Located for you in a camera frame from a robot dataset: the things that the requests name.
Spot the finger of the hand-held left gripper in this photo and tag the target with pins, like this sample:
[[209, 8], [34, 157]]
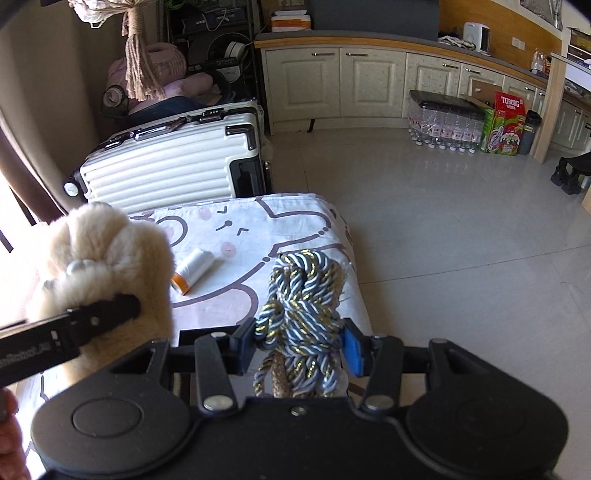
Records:
[[108, 314]]

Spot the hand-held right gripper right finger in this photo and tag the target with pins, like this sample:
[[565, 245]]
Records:
[[353, 350]]

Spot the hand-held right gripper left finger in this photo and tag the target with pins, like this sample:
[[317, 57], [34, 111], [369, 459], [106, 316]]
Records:
[[242, 347]]

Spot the cream fluffy plush toy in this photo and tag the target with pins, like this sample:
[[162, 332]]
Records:
[[115, 249]]

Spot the person's left hand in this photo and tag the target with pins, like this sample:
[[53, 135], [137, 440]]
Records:
[[10, 443]]

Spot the white thread spool orange base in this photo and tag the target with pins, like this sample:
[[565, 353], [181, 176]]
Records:
[[194, 268]]

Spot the cartoon bear printed bed sheet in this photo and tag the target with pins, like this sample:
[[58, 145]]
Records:
[[277, 221]]

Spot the white ribbed suitcase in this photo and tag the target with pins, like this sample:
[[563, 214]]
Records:
[[161, 166]]

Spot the brown curtain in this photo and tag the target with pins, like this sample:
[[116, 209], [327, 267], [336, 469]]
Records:
[[27, 175]]

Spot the black round device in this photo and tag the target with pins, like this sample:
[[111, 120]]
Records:
[[114, 99]]

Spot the dark blue cloth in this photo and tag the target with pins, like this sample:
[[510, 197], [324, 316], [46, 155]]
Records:
[[171, 107]]

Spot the pack of water bottles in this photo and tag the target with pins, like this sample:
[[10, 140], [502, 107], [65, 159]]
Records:
[[443, 122]]

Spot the beige macrame hanging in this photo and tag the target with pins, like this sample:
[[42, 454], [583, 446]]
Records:
[[138, 60]]

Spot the green printed package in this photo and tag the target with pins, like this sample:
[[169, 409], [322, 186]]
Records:
[[503, 136]]

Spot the pink plush pillow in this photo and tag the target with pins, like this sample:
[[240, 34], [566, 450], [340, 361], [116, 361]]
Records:
[[174, 60]]

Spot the cream cabinet with grey countertop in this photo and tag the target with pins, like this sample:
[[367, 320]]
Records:
[[369, 78]]

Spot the black bin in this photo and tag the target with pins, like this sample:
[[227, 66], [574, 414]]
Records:
[[528, 134]]

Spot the black stool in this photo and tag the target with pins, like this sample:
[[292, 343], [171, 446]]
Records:
[[572, 173]]

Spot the black shelving rack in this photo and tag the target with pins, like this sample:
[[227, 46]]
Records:
[[207, 46]]

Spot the brown cardboard box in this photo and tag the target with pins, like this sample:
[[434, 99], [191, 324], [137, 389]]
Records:
[[482, 92]]

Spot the red carton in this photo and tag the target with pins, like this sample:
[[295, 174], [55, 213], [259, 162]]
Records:
[[510, 104]]

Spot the light wooden panel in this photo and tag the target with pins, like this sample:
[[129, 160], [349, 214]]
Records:
[[549, 110]]

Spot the orange and white box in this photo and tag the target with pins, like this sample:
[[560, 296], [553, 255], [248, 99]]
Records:
[[290, 22]]

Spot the dark grey panel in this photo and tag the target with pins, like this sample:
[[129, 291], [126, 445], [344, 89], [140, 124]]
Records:
[[369, 16]]

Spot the white countertop appliance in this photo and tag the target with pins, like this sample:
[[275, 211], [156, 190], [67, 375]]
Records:
[[477, 37]]

